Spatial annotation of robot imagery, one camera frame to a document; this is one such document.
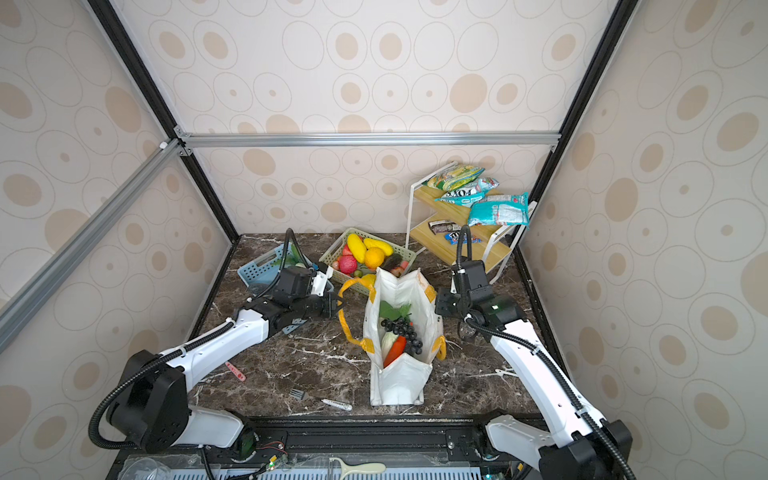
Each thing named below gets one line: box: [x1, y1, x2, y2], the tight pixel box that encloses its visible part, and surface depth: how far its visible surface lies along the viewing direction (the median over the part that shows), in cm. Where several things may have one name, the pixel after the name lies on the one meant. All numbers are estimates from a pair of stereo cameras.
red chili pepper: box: [383, 335, 407, 369], surface depth 85 cm
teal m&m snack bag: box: [434, 178, 500, 207], surface depth 81 cm
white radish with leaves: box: [381, 331, 398, 363], surface depth 87 cm
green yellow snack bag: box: [422, 165, 485, 192], surface depth 83 cm
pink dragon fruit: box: [338, 244, 358, 275], surface depth 108 cm
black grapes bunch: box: [380, 318, 423, 354], surface depth 85 cm
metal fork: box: [289, 389, 308, 400], surface depth 83 cm
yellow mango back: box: [363, 238, 394, 256], surface depth 108 cm
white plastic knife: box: [321, 399, 353, 411], surface depth 81 cm
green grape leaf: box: [379, 300, 412, 321], surface depth 91 cm
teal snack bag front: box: [468, 192, 530, 227], surface depth 77 cm
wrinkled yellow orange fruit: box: [364, 247, 385, 270], surface depth 104 cm
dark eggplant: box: [380, 253, 403, 271], surface depth 107 cm
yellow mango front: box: [347, 233, 367, 263], surface depth 108 cm
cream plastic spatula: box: [329, 457, 386, 480], surface depth 72 cm
